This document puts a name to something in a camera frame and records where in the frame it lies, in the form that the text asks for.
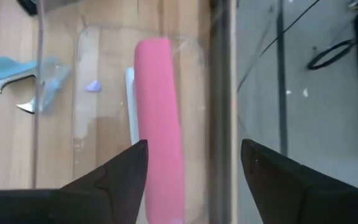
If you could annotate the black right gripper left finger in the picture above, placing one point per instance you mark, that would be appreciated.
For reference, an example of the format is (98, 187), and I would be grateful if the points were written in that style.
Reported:
(104, 199)

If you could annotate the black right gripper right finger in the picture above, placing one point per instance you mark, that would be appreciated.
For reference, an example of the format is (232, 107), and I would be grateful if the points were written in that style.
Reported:
(291, 196)

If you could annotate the pink stapler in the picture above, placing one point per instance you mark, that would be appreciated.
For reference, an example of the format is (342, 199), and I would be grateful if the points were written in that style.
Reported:
(157, 109)

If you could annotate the small clear plastic bin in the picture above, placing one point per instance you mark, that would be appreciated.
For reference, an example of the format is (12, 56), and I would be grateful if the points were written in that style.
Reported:
(110, 93)

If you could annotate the small purple scrap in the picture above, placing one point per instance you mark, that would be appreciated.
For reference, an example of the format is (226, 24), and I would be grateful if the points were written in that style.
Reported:
(93, 86)

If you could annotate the black table frame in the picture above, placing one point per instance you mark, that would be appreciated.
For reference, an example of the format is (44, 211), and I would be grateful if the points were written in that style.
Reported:
(221, 124)

